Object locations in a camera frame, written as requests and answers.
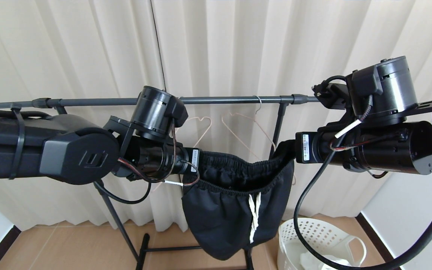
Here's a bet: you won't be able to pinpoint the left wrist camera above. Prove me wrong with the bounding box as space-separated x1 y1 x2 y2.
183 147 201 175

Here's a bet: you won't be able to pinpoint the black cable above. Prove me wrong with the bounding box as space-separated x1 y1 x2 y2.
93 179 152 205
294 131 432 270

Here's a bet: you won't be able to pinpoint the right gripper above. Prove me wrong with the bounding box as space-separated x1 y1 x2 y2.
315 121 432 176

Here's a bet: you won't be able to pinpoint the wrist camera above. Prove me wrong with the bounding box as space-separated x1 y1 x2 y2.
295 131 317 164
183 147 201 175

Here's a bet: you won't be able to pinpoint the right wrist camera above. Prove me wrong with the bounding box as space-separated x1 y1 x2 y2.
295 131 317 164

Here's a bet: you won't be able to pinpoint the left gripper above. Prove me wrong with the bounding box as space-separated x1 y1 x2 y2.
120 135 187 182

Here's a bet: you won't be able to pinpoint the black drawstring shorts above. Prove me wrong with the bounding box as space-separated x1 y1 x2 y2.
181 141 296 261

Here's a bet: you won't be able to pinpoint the pink clothes hanger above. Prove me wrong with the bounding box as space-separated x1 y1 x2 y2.
151 115 213 192
222 95 296 186

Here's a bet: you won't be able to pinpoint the white curtain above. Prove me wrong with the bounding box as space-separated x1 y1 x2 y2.
0 0 432 232

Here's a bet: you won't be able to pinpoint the white garment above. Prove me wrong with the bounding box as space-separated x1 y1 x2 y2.
299 252 351 270

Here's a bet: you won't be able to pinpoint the black clothes rack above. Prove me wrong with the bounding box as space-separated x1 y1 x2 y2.
0 94 321 270

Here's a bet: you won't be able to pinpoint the white laundry basket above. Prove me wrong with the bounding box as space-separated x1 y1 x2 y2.
277 218 367 270

